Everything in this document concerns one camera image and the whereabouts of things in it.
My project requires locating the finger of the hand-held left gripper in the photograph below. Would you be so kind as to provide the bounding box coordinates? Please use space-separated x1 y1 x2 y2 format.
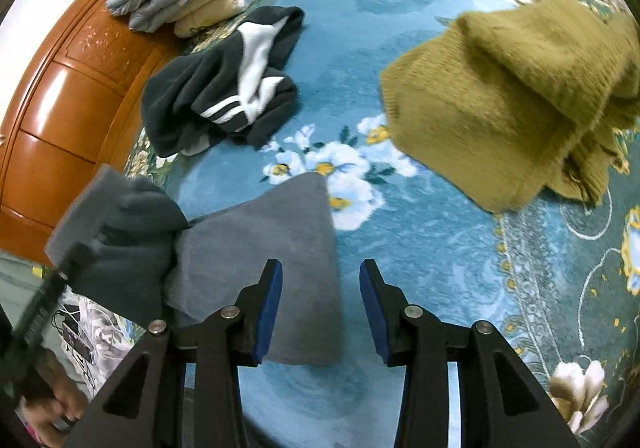
54 240 103 281

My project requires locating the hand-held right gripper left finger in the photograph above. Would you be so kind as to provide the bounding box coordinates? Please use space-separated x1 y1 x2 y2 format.
62 258 284 448

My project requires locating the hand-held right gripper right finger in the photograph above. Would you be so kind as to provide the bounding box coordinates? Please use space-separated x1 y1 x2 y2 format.
359 258 584 448

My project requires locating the grey garment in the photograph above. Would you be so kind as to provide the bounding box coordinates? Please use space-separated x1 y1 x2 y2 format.
46 165 347 370

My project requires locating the person's left hand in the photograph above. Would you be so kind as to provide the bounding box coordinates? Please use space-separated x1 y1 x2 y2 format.
19 352 87 437

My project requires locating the blue floral blanket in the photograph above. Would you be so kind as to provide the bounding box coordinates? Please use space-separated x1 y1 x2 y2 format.
122 0 640 448

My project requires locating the grey floral cloth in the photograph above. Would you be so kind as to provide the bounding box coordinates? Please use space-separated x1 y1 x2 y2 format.
59 289 148 401

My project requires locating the wooden headboard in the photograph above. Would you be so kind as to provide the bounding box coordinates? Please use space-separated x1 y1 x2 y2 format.
0 0 201 260

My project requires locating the black and white garment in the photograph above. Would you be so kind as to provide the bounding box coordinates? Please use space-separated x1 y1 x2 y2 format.
141 5 306 159

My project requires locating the olive green knit sweater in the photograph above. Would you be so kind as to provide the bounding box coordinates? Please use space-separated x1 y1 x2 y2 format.
379 0 640 215

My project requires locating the folded beige blanket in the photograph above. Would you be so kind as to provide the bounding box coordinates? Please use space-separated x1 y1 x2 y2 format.
172 0 261 40

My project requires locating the black charger cable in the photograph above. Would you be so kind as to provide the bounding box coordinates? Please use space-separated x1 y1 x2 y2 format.
56 309 97 365

